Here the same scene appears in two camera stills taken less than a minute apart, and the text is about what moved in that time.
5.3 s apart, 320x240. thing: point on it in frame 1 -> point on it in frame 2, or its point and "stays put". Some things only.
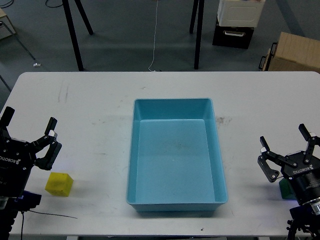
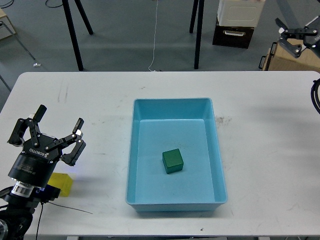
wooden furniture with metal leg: (6, 30) stays put
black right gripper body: (303, 170) -> (312, 43)
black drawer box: (239, 37) stays put
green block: (286, 190) -> (172, 160)
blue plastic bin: (175, 162) stays put
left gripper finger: (47, 162) -> (71, 158)
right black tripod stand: (199, 26) stays put
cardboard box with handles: (292, 53) stays put
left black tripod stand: (84, 18) stays put
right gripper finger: (270, 173) -> (294, 50)
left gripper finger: (6, 118) -> (16, 137)
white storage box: (240, 13) stays put
